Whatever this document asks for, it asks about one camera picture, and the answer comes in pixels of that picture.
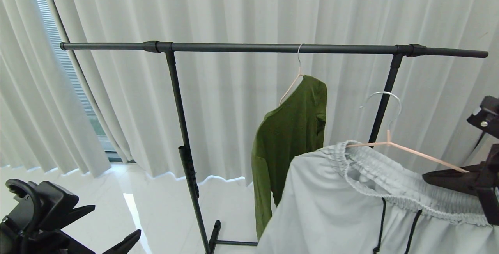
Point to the pale grey garment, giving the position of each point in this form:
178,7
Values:
331,207

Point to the green short-sleeved shirt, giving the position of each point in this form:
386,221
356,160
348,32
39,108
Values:
288,137

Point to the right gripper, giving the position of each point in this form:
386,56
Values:
491,191

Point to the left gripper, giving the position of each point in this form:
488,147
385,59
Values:
46,246

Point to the black clothes rack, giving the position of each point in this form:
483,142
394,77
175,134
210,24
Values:
234,47

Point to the window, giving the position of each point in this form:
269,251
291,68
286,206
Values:
50,23

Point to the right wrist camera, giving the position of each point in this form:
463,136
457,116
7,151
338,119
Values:
487,117

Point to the white curtain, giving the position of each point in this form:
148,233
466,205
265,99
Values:
253,4
31,109

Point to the pink clothes hanger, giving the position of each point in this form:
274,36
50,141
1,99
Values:
300,74
388,137

